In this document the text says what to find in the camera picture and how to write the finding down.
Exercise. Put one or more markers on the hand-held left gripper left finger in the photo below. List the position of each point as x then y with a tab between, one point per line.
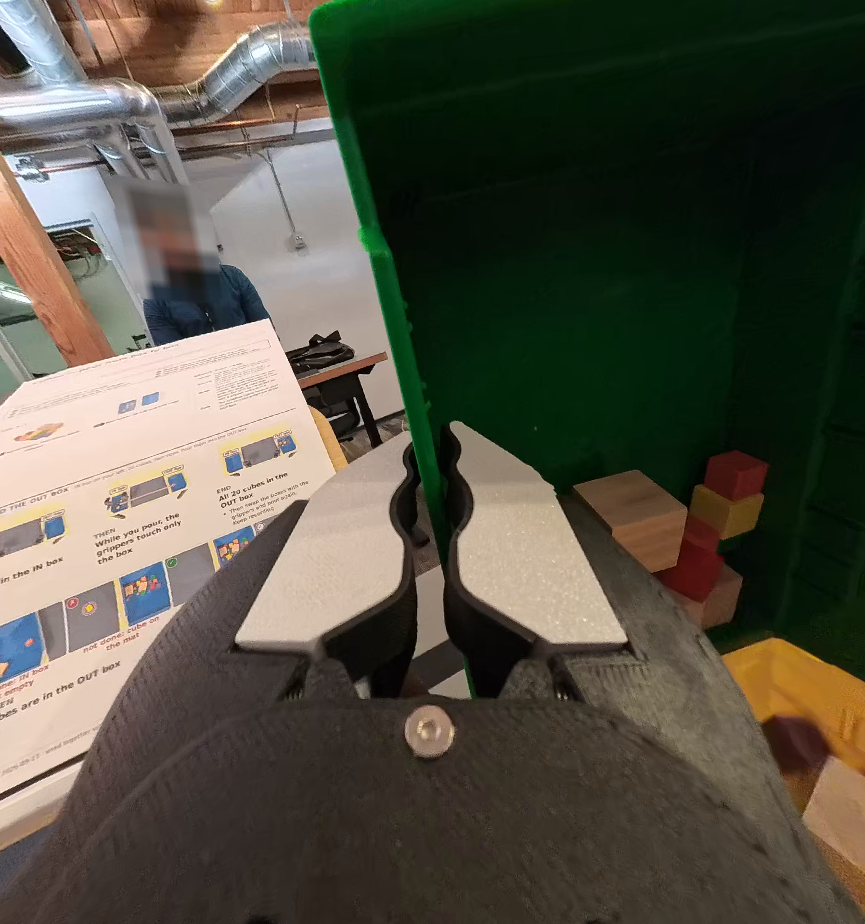
331	570

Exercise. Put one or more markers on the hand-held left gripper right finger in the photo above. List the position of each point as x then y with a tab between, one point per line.
533	570

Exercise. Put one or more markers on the pile of wooden cubes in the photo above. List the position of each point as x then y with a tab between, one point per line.
634	512

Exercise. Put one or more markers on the yellow plastic box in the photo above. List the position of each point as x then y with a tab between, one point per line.
800	678

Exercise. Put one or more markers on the small purple cube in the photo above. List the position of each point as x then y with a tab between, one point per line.
797	743

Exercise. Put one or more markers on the green plastic box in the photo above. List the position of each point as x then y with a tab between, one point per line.
584	252

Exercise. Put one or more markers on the large plain wooden cube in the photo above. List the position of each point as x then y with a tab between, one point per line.
858	823

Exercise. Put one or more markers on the black office chair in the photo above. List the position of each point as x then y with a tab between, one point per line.
342	408

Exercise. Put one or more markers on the brown top desk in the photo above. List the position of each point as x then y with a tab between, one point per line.
353	363

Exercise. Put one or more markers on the black bag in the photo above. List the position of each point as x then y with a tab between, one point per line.
320	355

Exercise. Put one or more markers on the printed instruction sheet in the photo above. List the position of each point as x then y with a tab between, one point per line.
114	469

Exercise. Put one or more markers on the grey wall conduit pipe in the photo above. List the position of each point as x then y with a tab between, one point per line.
299	240

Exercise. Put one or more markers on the wooden support post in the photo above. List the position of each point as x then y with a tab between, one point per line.
35	260

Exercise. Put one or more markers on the spiral silver ventilation duct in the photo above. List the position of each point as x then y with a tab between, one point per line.
252	65

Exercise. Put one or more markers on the smooth silver ventilation duct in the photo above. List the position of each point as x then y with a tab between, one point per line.
78	101

